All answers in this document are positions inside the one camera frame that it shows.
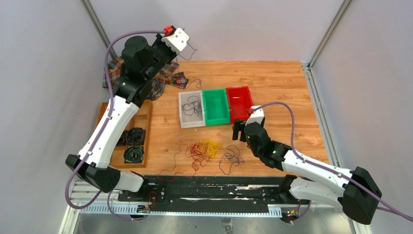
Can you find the dark purple thin cable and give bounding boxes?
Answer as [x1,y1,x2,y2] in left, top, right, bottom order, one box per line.
[181,96,204,117]

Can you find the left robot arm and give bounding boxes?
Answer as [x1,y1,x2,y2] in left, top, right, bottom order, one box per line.
[66,28,190,201]

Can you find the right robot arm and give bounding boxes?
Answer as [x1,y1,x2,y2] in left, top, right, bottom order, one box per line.
[232,119,382,225]

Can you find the plaid cloth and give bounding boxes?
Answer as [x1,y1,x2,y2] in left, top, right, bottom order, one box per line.
[108,57,188,100]

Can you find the red plastic bin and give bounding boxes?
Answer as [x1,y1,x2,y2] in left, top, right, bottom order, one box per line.
[225,86,253,124]

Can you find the green plastic bin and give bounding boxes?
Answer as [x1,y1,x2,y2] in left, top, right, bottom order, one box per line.
[202,88,230,126]

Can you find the white plastic bin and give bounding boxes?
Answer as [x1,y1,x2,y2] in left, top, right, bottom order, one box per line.
[178,90,206,129]

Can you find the wooden compartment tray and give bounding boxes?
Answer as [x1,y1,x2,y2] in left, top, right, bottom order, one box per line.
[110,100,152,169]

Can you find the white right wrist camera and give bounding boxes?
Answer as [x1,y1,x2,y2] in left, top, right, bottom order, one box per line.
[245,105,265,127]

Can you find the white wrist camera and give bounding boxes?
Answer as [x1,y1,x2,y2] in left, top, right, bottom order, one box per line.
[245,105,265,127]
[161,28,190,55]

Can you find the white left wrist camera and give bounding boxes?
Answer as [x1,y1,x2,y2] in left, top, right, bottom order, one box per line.
[161,28,190,55]

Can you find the yellow thin cable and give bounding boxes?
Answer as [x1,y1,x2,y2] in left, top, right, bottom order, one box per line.
[197,139,221,159]

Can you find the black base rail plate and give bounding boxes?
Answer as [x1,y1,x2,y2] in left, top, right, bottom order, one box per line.
[117,175,308,215]

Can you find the right aluminium table rail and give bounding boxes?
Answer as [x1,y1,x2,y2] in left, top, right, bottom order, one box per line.
[301,63,341,167]

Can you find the coiled cable bundle middle right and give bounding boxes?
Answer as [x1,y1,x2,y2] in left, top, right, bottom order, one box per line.
[124,127,146,146]

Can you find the coiled cable bundle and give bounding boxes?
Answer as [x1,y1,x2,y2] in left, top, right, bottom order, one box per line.
[124,146,145,163]
[124,127,146,146]

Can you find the left aluminium frame post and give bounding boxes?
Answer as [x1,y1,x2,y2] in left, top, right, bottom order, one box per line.
[80,0,111,49]

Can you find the aluminium frame post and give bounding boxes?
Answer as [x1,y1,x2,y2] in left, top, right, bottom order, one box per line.
[80,0,111,49]
[308,0,353,70]

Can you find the coiled cable bundle front right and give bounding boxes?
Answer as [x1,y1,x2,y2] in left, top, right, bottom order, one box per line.
[124,146,145,163]

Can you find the right aluminium frame post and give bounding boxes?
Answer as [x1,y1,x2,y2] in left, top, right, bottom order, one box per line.
[308,0,353,70]

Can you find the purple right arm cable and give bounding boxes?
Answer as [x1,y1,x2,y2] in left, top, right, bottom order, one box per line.
[246,101,413,223]

